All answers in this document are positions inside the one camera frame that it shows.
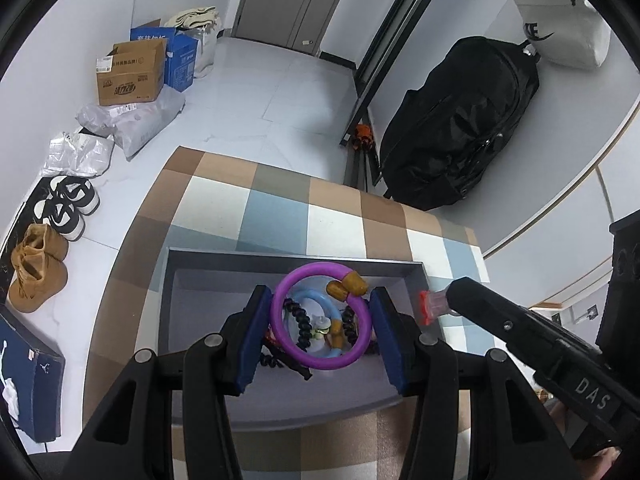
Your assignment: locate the orange black tool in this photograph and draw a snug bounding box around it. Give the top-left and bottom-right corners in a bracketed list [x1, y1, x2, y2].
[350, 124, 375, 152]

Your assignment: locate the blue cardboard box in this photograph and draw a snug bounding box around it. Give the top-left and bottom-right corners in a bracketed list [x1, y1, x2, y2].
[130, 25, 198, 92]

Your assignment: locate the purple ring bracelet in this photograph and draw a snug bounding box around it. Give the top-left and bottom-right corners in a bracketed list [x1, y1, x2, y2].
[269, 261, 374, 373]

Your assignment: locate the grey plastic parcel bag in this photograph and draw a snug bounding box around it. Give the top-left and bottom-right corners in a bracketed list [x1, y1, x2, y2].
[76, 86, 186, 162]

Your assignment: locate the checkered table cloth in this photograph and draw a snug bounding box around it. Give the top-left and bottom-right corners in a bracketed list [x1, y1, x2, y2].
[82, 148, 489, 479]

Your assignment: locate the black large backpack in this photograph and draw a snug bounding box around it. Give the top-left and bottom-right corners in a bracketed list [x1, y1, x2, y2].
[380, 36, 540, 211]

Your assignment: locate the tan suede boot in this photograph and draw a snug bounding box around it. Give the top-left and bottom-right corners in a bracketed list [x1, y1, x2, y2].
[11, 223, 68, 266]
[8, 252, 68, 313]

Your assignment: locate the small green frog charm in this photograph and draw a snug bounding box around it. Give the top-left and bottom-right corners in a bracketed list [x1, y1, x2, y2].
[311, 315, 332, 340]

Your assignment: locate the white canvas bag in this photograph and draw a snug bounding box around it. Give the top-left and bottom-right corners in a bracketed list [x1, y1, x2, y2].
[513, 0, 611, 70]

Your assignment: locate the white bag with clothes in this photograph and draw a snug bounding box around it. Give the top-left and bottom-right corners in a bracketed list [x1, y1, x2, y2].
[164, 6, 221, 79]

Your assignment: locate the grey open shoe box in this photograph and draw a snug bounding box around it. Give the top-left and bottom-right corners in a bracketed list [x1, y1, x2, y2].
[156, 246, 446, 434]

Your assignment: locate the silver plastic bag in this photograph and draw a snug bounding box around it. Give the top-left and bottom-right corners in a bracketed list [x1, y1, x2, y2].
[40, 131, 115, 178]

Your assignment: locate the navy shoe box lid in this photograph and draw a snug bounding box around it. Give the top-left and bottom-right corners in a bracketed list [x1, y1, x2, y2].
[0, 306, 65, 443]

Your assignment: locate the black white sneaker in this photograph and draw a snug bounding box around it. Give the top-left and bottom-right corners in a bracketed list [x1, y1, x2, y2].
[34, 197, 86, 242]
[50, 176, 100, 216]

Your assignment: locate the person's right hand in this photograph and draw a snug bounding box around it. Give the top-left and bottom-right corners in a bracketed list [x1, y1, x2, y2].
[544, 398, 620, 480]

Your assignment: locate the red pink clear charm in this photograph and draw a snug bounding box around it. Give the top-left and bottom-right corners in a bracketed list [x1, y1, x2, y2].
[419, 290, 454, 326]

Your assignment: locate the grey door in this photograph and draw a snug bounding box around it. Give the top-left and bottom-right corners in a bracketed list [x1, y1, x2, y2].
[232, 0, 340, 55]

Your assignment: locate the black metal rack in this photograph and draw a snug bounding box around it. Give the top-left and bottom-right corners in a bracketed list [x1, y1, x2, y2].
[340, 0, 432, 146]

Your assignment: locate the brown cardboard box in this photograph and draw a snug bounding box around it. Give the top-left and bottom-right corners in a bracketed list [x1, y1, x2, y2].
[96, 38, 166, 106]

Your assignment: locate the black bead bracelet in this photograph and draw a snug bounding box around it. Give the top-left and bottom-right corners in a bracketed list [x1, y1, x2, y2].
[257, 296, 314, 384]

